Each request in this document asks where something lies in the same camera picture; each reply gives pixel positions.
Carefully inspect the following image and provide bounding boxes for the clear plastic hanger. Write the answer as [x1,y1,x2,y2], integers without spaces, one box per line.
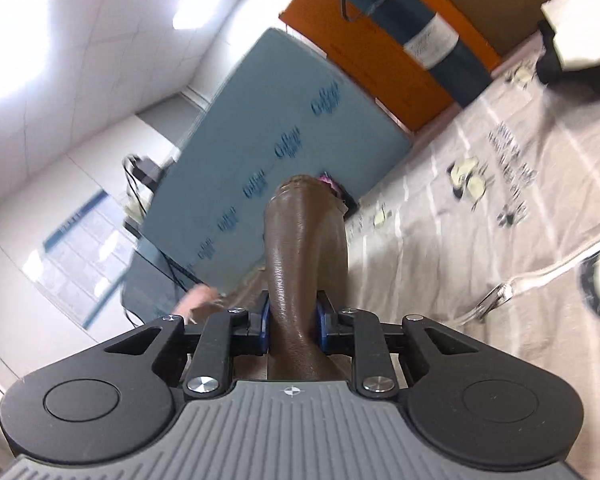
[472,246,600,322]

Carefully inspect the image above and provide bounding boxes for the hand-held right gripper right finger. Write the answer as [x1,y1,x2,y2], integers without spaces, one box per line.
[314,292,481,397]

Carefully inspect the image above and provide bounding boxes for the blue wall poster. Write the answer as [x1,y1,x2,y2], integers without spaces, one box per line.
[42,188,137,331]

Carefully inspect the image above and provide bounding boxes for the dark blue roll white label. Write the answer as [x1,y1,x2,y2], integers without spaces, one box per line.
[339,0,496,109]

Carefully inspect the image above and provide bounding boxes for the light blue foam mattress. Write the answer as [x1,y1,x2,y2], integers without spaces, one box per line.
[121,27,414,330]

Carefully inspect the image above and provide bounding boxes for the orange board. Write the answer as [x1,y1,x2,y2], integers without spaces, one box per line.
[279,0,504,134]

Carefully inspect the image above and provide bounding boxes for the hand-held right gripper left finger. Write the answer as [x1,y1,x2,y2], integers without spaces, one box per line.
[105,292,272,401]

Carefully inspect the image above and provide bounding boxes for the pink and black item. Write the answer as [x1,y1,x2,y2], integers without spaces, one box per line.
[318,171,362,217]

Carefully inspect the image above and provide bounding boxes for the person's left hand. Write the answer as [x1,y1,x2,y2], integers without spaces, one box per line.
[174,284,222,327]

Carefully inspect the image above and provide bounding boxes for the beige printed bed sheet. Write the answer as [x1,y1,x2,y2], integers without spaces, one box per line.
[325,30,600,463]

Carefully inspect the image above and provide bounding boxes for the black cables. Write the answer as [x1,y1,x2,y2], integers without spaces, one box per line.
[122,154,201,286]

